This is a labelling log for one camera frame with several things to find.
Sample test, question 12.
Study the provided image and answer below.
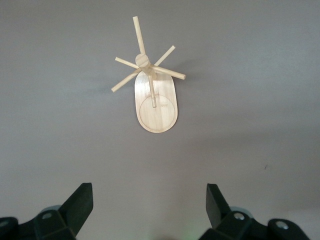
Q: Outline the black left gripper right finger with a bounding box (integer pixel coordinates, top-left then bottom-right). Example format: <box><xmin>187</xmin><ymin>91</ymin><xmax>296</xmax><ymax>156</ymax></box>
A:
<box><xmin>199</xmin><ymin>183</ymin><xmax>311</xmax><ymax>240</ymax></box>

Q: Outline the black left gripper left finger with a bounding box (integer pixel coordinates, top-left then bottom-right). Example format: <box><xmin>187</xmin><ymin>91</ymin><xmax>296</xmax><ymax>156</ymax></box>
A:
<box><xmin>0</xmin><ymin>182</ymin><xmax>95</xmax><ymax>240</ymax></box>

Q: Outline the wooden cup rack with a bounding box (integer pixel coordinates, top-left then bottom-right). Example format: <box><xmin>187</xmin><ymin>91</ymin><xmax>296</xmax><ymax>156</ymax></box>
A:
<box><xmin>111</xmin><ymin>16</ymin><xmax>187</xmax><ymax>135</ymax></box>

